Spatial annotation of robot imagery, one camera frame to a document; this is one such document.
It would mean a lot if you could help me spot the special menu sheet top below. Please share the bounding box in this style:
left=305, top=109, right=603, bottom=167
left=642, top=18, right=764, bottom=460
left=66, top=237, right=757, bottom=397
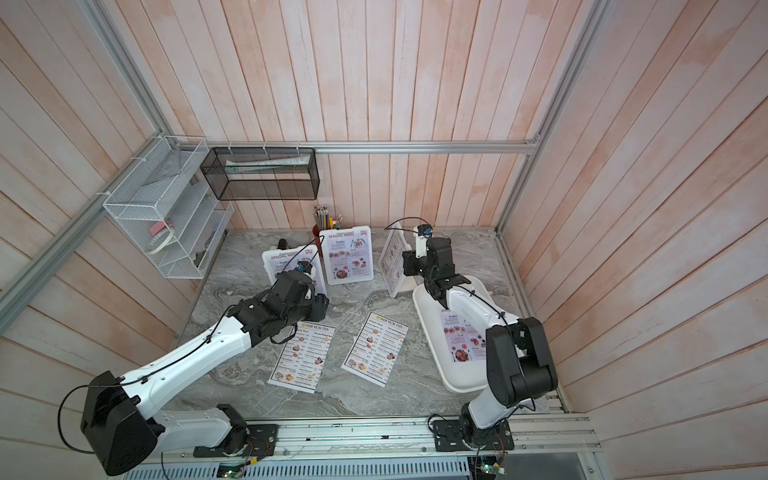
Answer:
left=267, top=250, right=325, bottom=286

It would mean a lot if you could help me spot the white menu holder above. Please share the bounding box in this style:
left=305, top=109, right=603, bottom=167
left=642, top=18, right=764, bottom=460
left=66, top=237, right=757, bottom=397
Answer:
left=317, top=225, right=376, bottom=287
left=379, top=221, right=417, bottom=298
left=261, top=243, right=329, bottom=298

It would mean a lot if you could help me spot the dim sum inn menu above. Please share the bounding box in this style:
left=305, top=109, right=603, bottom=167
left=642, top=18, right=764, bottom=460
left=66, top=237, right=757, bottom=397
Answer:
left=341, top=312, right=409, bottom=388
left=379, top=230, right=409, bottom=297
left=268, top=322, right=335, bottom=394

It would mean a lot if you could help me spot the Dim Sum Inn menu front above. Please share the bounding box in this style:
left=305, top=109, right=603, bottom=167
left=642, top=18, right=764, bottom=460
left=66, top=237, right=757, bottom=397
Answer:
left=341, top=312, right=409, bottom=388

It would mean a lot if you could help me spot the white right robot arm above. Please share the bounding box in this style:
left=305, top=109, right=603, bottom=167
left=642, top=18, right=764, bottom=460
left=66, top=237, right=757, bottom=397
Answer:
left=402, top=224, right=558, bottom=434

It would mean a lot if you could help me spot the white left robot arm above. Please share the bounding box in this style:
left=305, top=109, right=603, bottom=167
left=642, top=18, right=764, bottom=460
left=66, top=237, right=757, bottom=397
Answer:
left=80, top=261, right=329, bottom=476

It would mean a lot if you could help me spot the white plastic tray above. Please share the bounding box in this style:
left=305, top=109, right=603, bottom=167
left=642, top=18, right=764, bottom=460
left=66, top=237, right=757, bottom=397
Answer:
left=412, top=276, right=519, bottom=394

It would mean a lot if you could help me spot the pencils and pens bundle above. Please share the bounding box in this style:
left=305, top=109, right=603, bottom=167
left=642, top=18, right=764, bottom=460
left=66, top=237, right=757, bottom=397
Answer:
left=313, top=205, right=341, bottom=231

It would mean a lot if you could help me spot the black mesh basket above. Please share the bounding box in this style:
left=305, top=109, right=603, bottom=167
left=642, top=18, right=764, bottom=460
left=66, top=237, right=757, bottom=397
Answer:
left=200, top=146, right=320, bottom=201

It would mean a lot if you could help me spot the white tape roll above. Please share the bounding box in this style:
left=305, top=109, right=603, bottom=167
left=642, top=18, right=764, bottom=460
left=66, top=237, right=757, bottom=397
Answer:
left=146, top=227, right=176, bottom=255

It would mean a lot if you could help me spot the pink tape roll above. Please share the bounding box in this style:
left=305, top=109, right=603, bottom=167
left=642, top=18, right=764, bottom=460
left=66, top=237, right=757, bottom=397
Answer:
left=148, top=221, right=172, bottom=236

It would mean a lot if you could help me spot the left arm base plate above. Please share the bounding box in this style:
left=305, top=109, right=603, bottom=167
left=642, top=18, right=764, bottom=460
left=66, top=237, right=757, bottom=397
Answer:
left=193, top=423, right=279, bottom=460

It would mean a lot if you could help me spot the white wire mesh shelf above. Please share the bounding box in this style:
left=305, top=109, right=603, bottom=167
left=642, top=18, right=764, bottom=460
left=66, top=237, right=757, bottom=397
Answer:
left=103, top=135, right=233, bottom=280

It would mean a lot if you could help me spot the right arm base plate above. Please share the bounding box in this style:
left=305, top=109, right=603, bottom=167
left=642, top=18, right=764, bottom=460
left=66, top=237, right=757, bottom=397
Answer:
left=428, top=418, right=515, bottom=453

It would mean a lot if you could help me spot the aluminium front rail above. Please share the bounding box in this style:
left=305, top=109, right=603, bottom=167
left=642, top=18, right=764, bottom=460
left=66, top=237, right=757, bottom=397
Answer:
left=124, top=414, right=612, bottom=479

